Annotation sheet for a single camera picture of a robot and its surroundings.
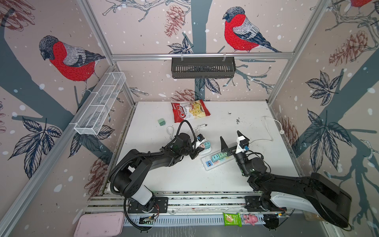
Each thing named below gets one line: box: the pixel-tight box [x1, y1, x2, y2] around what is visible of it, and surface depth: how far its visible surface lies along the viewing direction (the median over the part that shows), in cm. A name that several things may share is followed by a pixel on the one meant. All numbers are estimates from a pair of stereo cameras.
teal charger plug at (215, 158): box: [211, 154, 220, 163], surface depth 85 cm
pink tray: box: [73, 211, 125, 237], surface depth 68 cm
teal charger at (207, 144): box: [203, 141, 211, 150], surface depth 90 cm
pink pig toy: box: [243, 213, 259, 226], surface depth 70 cm
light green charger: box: [157, 118, 166, 126], surface depth 109 cm
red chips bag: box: [170, 99, 211, 123], surface depth 112 cm
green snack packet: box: [222, 212, 243, 228], surface depth 70 cm
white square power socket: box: [198, 147, 212, 157], surface depth 92 cm
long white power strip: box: [200, 155, 235, 171], surface depth 87 cm
